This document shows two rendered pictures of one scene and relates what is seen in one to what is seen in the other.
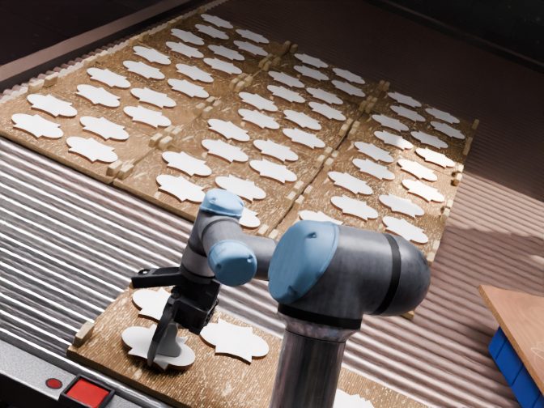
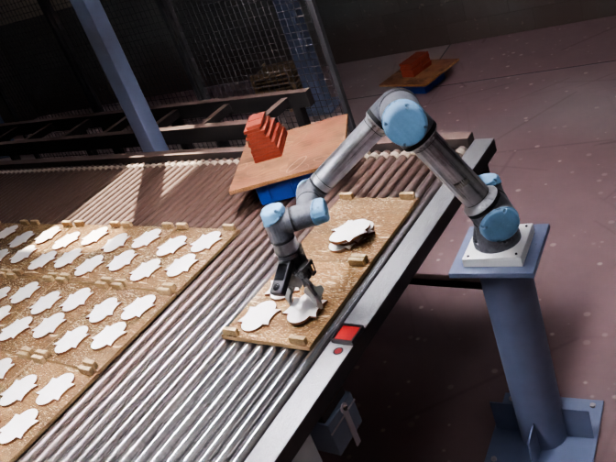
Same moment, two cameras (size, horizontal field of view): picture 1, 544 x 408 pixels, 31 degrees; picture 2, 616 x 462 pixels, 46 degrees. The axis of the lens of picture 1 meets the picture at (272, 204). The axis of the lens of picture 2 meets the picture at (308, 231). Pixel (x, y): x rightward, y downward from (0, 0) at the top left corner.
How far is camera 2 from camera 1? 173 cm
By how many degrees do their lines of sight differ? 50
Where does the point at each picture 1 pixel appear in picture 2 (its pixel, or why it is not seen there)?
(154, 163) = (70, 357)
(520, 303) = (245, 178)
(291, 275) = (419, 124)
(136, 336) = (297, 316)
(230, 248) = (318, 203)
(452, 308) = (223, 220)
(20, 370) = (329, 367)
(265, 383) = (320, 270)
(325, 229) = (401, 102)
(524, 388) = not seen: hidden behind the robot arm
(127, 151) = (53, 372)
